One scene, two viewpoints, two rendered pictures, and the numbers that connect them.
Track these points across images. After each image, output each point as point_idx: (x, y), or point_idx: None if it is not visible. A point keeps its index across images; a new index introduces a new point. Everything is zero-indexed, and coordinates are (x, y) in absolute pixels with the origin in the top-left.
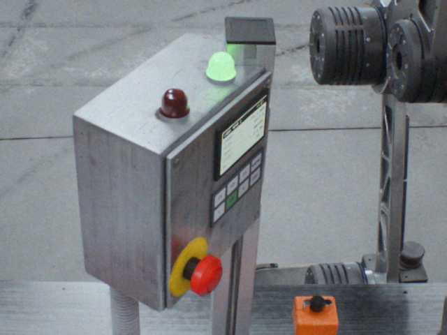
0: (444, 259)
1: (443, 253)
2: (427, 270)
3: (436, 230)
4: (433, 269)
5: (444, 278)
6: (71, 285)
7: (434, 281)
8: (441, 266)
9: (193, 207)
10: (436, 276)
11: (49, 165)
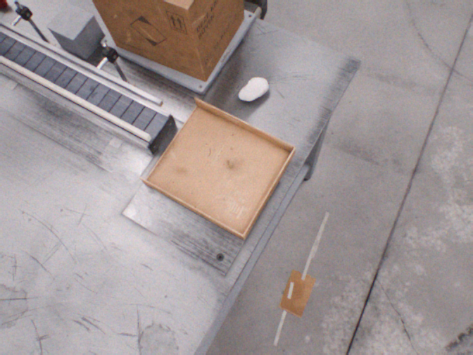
0: (319, 5)
1: (322, 1)
2: (305, 6)
3: None
4: (310, 7)
5: (310, 14)
6: None
7: (303, 13)
8: (314, 7)
9: None
10: (307, 11)
11: None
